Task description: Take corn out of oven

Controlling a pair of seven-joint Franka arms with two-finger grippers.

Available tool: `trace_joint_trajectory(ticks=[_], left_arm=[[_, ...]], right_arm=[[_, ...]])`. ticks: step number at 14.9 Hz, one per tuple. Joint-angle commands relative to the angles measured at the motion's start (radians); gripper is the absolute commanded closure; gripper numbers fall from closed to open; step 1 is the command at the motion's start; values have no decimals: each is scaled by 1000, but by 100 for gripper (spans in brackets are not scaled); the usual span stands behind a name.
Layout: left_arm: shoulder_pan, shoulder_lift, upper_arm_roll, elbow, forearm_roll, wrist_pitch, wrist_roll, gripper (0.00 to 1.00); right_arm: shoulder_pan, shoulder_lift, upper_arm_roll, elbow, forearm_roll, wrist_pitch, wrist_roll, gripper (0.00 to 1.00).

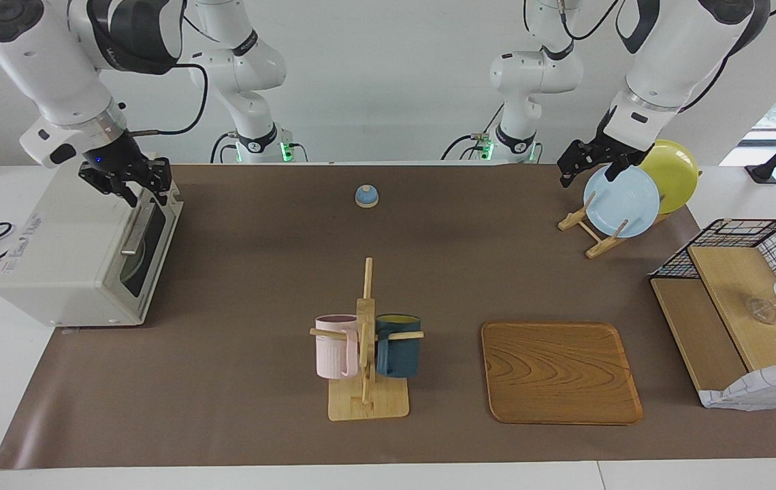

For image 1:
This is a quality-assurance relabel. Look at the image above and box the glass oven door with handle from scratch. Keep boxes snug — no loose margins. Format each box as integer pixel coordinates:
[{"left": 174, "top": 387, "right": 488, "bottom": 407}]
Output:
[{"left": 118, "top": 187, "right": 184, "bottom": 325}]

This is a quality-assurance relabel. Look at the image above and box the white toaster oven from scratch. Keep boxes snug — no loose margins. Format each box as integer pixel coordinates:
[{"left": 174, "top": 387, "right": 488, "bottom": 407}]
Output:
[{"left": 0, "top": 153, "right": 184, "bottom": 328}]

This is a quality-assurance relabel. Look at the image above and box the light blue plate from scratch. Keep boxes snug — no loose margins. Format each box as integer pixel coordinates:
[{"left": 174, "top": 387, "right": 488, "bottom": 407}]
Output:
[{"left": 583, "top": 165, "right": 661, "bottom": 239}]

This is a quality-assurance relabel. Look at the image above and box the yellow plate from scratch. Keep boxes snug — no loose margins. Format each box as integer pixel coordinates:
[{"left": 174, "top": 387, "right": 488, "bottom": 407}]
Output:
[{"left": 637, "top": 140, "right": 701, "bottom": 216}]

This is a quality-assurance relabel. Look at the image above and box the wooden plate rack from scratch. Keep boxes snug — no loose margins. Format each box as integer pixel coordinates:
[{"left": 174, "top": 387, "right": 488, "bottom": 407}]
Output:
[{"left": 557, "top": 191, "right": 672, "bottom": 260}]

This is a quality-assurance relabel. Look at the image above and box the wooden serving tray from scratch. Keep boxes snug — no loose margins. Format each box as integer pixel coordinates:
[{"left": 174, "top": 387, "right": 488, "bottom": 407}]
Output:
[{"left": 481, "top": 321, "right": 643, "bottom": 426}]

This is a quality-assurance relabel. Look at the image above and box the brown table mat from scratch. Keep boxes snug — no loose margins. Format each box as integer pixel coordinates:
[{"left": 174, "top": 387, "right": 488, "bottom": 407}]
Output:
[{"left": 0, "top": 162, "right": 776, "bottom": 470}]

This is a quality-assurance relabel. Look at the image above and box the small clear glass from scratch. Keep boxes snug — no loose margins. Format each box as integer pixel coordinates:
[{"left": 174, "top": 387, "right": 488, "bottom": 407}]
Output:
[{"left": 749, "top": 295, "right": 776, "bottom": 325}]

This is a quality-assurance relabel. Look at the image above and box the pink mug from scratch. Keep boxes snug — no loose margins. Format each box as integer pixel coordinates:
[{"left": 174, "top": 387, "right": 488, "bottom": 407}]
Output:
[{"left": 314, "top": 314, "right": 360, "bottom": 380}]

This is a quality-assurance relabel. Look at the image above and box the dark blue mug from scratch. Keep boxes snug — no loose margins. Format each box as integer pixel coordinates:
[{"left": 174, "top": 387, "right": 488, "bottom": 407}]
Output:
[{"left": 375, "top": 313, "right": 423, "bottom": 379}]

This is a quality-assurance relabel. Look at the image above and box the wooden box shelf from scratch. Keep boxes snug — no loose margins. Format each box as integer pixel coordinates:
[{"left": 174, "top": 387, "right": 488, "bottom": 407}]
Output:
[{"left": 697, "top": 359, "right": 776, "bottom": 412}]

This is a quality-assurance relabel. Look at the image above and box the wooden mug tree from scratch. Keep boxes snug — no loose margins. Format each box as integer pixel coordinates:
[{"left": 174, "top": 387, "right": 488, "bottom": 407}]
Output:
[{"left": 310, "top": 257, "right": 425, "bottom": 421}]

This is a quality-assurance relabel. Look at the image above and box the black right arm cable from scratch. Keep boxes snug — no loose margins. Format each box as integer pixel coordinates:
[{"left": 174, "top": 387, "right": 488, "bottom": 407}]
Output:
[{"left": 110, "top": 61, "right": 210, "bottom": 137}]

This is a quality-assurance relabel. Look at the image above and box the wire and wood shelf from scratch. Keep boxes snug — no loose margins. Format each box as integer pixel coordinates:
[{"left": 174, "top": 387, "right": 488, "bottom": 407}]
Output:
[{"left": 648, "top": 218, "right": 776, "bottom": 409}]

